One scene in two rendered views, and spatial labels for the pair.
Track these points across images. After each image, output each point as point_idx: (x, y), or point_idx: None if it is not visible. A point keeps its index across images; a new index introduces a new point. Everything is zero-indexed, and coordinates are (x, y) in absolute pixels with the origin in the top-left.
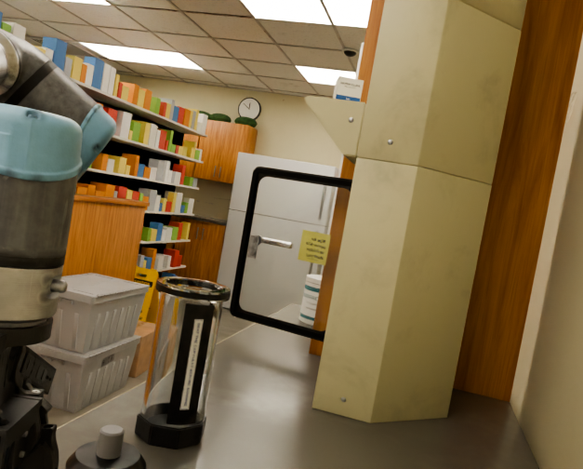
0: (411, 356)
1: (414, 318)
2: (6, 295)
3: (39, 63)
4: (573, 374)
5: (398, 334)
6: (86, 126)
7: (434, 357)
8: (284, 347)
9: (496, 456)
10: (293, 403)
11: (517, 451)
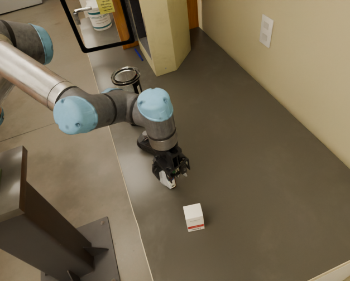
0: (179, 40)
1: (176, 27)
2: (175, 139)
3: (5, 29)
4: (229, 18)
5: (175, 36)
6: (43, 42)
7: (184, 34)
8: (113, 53)
9: (215, 57)
10: (150, 78)
11: (217, 50)
